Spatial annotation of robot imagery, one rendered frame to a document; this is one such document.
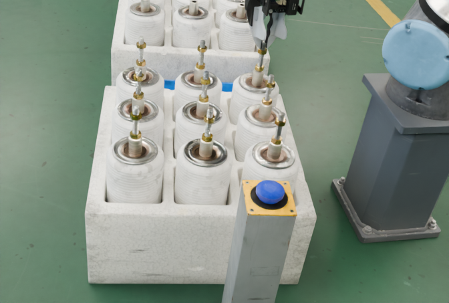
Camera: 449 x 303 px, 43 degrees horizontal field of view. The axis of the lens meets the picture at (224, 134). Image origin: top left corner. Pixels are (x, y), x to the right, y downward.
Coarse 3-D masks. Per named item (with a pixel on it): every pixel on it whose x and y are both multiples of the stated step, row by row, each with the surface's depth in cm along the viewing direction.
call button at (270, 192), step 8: (264, 184) 80; (272, 184) 80; (280, 184) 80; (256, 192) 79; (264, 192) 78; (272, 192) 78; (280, 192) 79; (264, 200) 78; (272, 200) 78; (280, 200) 78
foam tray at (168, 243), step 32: (224, 96) 125; (288, 128) 117; (96, 160) 103; (96, 192) 96; (96, 224) 94; (128, 224) 94; (160, 224) 95; (192, 224) 96; (224, 224) 96; (96, 256) 98; (128, 256) 99; (160, 256) 100; (192, 256) 100; (224, 256) 101; (288, 256) 103
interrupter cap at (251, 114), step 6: (246, 108) 108; (252, 108) 109; (258, 108) 109; (276, 108) 109; (246, 114) 106; (252, 114) 107; (258, 114) 108; (276, 114) 108; (252, 120) 105; (258, 120) 105; (264, 120) 106; (270, 120) 106; (264, 126) 104; (270, 126) 104; (276, 126) 105
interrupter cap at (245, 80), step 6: (252, 72) 119; (240, 78) 117; (246, 78) 117; (264, 78) 118; (240, 84) 115; (246, 84) 115; (252, 84) 116; (264, 84) 117; (252, 90) 114; (258, 90) 114; (264, 90) 114
